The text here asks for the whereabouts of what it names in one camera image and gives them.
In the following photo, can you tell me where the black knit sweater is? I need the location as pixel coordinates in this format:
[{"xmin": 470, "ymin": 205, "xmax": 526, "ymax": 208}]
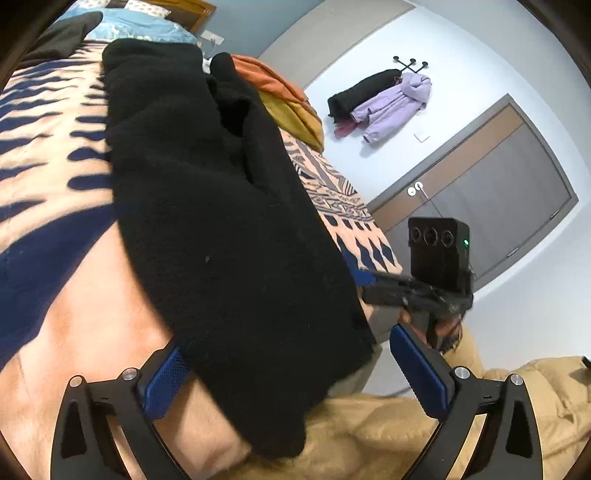
[{"xmin": 102, "ymin": 39, "xmax": 375, "ymax": 458}]

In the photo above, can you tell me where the right hand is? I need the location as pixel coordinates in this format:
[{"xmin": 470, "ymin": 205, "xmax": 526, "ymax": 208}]
[{"xmin": 399, "ymin": 309, "xmax": 463, "ymax": 354}]

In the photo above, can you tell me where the tan jacket sleeve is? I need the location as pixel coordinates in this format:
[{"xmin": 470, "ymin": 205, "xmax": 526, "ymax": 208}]
[{"xmin": 216, "ymin": 322, "xmax": 591, "ymax": 480}]

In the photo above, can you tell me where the orange navy patterned blanket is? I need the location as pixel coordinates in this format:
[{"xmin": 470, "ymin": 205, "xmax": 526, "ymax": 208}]
[{"xmin": 1, "ymin": 41, "xmax": 402, "ymax": 479}]

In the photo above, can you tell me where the grey door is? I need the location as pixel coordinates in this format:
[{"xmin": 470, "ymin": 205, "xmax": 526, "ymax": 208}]
[{"xmin": 369, "ymin": 95, "xmax": 578, "ymax": 288}]

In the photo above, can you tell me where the lilac hanging jacket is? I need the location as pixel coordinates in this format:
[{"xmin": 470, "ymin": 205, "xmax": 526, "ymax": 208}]
[{"xmin": 351, "ymin": 73, "xmax": 432, "ymax": 145}]

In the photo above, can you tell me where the black hanging coat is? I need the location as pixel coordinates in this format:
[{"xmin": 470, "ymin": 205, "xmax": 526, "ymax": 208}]
[{"xmin": 328, "ymin": 69, "xmax": 401, "ymax": 123}]

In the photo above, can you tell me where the mustard yellow garment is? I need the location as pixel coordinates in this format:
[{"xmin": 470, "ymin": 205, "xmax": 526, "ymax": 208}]
[{"xmin": 259, "ymin": 91, "xmax": 325, "ymax": 153}]

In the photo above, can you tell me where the orange garment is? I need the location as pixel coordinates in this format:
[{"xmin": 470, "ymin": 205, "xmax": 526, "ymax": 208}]
[{"xmin": 230, "ymin": 54, "xmax": 310, "ymax": 105}]

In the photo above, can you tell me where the wooden headboard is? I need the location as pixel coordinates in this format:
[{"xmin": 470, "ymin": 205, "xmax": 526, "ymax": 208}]
[{"xmin": 107, "ymin": 0, "xmax": 216, "ymax": 33}]

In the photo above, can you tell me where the dark grey folded garment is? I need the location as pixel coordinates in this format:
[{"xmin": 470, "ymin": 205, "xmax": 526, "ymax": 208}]
[{"xmin": 17, "ymin": 11, "xmax": 103, "ymax": 69}]

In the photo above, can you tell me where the right patterned pillow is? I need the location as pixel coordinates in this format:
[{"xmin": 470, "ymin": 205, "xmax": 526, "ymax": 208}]
[{"xmin": 124, "ymin": 0, "xmax": 171, "ymax": 19}]

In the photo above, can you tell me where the blue floral duvet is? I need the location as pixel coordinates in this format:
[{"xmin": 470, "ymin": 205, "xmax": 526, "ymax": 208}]
[{"xmin": 59, "ymin": 1, "xmax": 197, "ymax": 44}]

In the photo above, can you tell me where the black camera box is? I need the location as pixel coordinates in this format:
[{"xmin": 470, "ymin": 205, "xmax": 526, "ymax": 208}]
[{"xmin": 408, "ymin": 217, "xmax": 473, "ymax": 295}]

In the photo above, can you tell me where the white wall switch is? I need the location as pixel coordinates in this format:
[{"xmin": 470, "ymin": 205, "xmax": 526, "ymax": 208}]
[{"xmin": 414, "ymin": 133, "xmax": 430, "ymax": 143}]

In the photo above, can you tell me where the black wall coat hook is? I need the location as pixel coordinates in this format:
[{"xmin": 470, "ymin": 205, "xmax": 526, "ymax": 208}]
[{"xmin": 393, "ymin": 55, "xmax": 429, "ymax": 74}]

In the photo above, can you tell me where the white wall socket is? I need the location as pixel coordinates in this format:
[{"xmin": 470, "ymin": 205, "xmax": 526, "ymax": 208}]
[{"xmin": 200, "ymin": 30, "xmax": 224, "ymax": 46}]

